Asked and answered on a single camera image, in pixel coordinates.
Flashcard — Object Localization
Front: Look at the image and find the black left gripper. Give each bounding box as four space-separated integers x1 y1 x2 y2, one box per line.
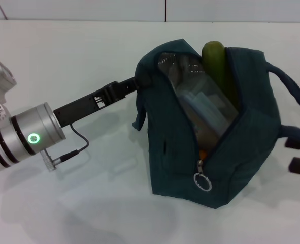
53 73 153 128

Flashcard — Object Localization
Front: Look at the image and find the dark teal insulated lunch bag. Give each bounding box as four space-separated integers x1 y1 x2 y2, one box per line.
132 38 300 210

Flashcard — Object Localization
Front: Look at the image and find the clear container with blue-rimmed lid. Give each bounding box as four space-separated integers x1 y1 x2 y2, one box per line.
157 52 239 153

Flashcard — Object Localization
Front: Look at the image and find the green cucumber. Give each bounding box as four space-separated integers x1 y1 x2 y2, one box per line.
202 40 242 112

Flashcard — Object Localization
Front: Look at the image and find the silver zipper pull ring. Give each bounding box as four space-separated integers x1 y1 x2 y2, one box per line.
193 159 213 192

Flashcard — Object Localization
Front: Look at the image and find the left arm connector cable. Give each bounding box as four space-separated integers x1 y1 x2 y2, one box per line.
40 124 90 172

